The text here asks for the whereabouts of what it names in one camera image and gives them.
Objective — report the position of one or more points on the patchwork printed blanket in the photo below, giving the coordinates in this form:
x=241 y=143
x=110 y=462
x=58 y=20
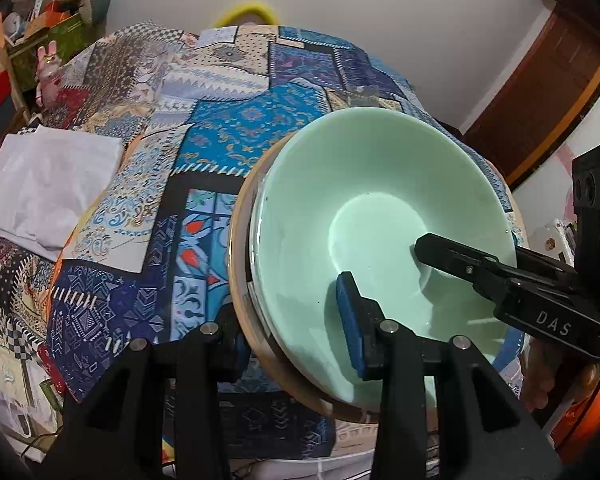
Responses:
x=230 y=125

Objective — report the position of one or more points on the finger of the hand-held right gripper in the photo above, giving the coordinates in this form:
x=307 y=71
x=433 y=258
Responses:
x=545 y=262
x=455 y=257

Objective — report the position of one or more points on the pink bunny toy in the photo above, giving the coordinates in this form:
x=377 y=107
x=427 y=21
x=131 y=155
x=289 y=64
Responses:
x=47 y=70

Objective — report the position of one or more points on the brown wooden door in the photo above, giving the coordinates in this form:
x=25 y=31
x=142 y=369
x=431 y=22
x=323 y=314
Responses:
x=545 y=95

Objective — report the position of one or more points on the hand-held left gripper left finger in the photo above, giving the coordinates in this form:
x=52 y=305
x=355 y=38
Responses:
x=215 y=345

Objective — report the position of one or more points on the yellow foam tube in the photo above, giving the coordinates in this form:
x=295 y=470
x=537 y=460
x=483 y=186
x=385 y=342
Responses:
x=245 y=10

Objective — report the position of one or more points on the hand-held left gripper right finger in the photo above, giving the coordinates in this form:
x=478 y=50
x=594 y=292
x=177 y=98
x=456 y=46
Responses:
x=352 y=325

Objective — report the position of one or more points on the person's right hand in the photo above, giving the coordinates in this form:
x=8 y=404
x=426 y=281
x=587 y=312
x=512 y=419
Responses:
x=540 y=380

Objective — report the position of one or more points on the green bowl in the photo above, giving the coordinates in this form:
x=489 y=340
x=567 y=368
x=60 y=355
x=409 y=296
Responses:
x=380 y=170

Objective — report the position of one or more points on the green storage box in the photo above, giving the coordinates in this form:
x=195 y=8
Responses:
x=50 y=45

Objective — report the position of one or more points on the pink bowl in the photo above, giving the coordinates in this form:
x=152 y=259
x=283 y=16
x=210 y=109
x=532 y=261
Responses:
x=239 y=287

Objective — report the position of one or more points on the white cloth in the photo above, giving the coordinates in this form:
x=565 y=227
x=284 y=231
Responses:
x=45 y=185

